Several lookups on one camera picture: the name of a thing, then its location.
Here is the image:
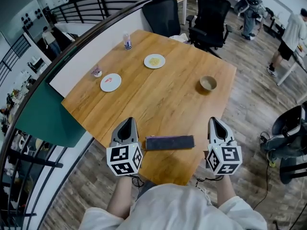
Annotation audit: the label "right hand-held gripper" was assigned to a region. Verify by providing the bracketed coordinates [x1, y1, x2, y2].
[203, 117, 243, 176]

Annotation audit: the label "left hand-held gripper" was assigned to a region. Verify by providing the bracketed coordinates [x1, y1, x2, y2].
[106, 117, 144, 176]

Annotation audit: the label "purple cloth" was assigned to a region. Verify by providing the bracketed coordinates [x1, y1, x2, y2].
[145, 135, 195, 151]

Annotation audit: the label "person's left forearm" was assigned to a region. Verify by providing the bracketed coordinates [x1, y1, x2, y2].
[106, 175, 133, 219]

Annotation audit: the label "person's right forearm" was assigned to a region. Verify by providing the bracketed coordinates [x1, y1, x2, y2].
[217, 175, 237, 207]

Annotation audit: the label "brown bowl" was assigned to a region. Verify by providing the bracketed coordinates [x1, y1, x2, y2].
[200, 75, 218, 92]

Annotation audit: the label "white plate with red food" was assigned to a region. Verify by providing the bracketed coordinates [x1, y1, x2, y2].
[100, 73, 122, 92]

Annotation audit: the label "person's grey jeans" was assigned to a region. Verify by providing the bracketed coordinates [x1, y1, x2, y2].
[136, 180, 158, 201]

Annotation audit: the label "black hard backpack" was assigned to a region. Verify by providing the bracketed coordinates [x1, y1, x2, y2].
[272, 104, 307, 138]

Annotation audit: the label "small potted plant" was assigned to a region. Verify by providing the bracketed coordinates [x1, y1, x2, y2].
[91, 66, 103, 78]

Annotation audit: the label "white plate with yellow food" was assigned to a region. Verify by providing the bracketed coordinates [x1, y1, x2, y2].
[143, 54, 166, 69]

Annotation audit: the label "round white table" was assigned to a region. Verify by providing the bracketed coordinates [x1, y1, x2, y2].
[279, 157, 307, 184]

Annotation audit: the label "green partition panel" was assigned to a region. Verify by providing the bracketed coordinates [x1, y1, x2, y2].
[15, 79, 87, 148]

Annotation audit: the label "person's white shirt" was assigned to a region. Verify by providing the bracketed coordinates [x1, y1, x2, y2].
[80, 183, 268, 230]

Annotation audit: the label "clear plastic bottle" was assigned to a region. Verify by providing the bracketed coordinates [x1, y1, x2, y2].
[123, 32, 132, 50]

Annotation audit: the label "white cloth bag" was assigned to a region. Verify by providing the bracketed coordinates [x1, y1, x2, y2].
[169, 33, 190, 44]

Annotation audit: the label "black office chair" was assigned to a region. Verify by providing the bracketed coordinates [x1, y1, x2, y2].
[187, 0, 233, 52]
[142, 0, 181, 37]

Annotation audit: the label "black railing fence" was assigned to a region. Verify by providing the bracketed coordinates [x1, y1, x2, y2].
[49, 0, 151, 23]

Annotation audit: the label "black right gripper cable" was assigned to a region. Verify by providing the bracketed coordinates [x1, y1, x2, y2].
[195, 176, 224, 186]

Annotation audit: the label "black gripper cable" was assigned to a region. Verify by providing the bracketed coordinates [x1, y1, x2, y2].
[131, 176, 144, 198]
[195, 176, 224, 186]

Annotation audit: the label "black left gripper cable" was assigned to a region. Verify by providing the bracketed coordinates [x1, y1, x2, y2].
[131, 176, 144, 198]

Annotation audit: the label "black floor cable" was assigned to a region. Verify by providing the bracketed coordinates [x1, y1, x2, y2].
[253, 132, 271, 209]

